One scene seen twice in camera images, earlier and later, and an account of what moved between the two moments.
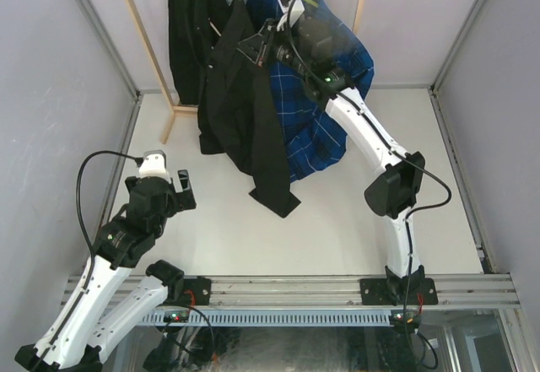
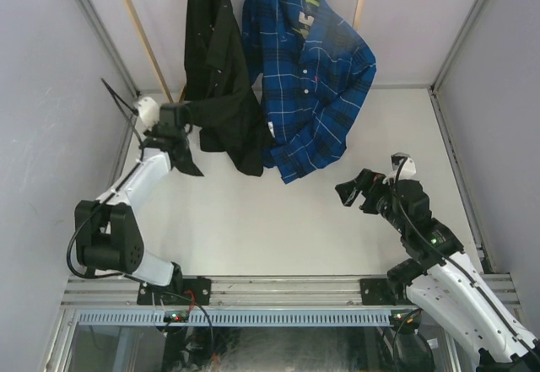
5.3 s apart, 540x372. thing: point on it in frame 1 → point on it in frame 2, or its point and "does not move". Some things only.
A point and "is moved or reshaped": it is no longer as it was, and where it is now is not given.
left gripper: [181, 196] → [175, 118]
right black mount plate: [375, 292] does not move
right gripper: [261, 50] → [368, 180]
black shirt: [208, 14] is moved or reshaped
